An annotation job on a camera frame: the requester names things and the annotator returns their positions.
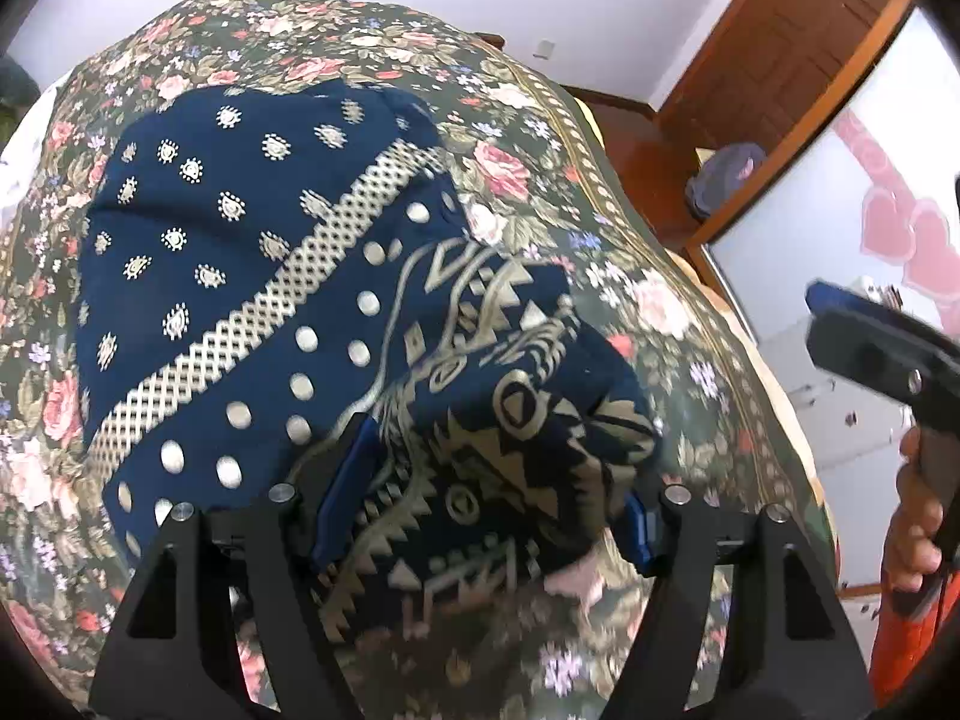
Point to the white pillow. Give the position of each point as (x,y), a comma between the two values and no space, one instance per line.
(22,154)

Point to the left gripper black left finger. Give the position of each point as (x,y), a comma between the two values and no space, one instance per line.
(219,620)

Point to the grey plush pillow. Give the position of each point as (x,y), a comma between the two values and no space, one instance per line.
(18,90)

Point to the orange sleeve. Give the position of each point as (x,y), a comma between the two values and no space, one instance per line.
(900,644)

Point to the brown wooden door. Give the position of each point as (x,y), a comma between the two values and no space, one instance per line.
(760,69)

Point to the floral dark green bedspread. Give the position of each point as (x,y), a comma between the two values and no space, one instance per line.
(530,167)

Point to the navy patterned sarong cloth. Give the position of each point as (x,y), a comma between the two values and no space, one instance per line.
(268,276)

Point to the white cabinet with hearts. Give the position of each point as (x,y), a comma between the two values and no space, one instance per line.
(852,246)

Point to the grey purple bag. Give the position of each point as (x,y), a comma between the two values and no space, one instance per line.
(719,177)

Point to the right human hand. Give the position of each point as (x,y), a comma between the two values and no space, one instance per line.
(910,554)

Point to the white wall socket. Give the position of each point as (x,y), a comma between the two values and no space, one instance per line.
(544,50)

